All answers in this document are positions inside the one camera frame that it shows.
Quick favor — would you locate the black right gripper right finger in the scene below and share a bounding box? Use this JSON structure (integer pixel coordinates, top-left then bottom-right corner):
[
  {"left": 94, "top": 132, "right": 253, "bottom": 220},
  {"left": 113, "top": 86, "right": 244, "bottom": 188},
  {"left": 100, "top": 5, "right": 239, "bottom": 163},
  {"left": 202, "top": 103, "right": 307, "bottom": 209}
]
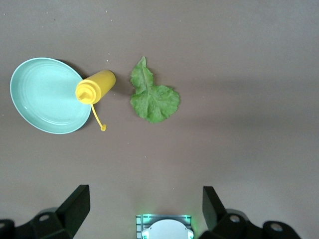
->
[{"left": 200, "top": 186, "right": 303, "bottom": 239}]

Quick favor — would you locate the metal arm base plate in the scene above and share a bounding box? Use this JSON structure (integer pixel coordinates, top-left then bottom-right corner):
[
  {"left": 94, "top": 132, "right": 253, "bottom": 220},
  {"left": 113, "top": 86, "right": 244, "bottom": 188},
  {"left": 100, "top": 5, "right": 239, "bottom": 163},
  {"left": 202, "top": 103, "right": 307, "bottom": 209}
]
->
[{"left": 136, "top": 214, "right": 192, "bottom": 239}]

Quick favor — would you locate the yellow mustard squeeze bottle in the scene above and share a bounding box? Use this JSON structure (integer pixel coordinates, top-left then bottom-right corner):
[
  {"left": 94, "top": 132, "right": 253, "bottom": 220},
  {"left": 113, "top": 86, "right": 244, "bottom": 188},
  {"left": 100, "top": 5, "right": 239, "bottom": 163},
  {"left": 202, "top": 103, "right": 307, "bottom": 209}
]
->
[{"left": 75, "top": 69, "right": 117, "bottom": 132}]

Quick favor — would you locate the green lettuce leaf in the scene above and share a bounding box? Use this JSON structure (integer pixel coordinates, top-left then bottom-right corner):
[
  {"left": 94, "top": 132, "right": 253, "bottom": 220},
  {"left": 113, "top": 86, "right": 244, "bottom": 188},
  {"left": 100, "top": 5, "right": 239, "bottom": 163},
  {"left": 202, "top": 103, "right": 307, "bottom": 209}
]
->
[{"left": 130, "top": 56, "right": 180, "bottom": 124}]

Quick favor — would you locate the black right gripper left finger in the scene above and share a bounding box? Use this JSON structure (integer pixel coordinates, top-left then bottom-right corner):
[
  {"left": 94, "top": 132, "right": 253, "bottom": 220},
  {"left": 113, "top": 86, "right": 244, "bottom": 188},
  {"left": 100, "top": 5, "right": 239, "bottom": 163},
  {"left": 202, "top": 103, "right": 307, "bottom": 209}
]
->
[{"left": 0, "top": 184, "right": 91, "bottom": 239}]

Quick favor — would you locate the mint green plate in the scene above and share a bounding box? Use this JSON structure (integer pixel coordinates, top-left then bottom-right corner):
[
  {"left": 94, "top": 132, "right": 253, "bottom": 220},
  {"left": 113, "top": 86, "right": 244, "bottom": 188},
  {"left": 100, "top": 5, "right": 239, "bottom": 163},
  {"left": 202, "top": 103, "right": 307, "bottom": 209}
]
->
[{"left": 9, "top": 57, "right": 92, "bottom": 135}]

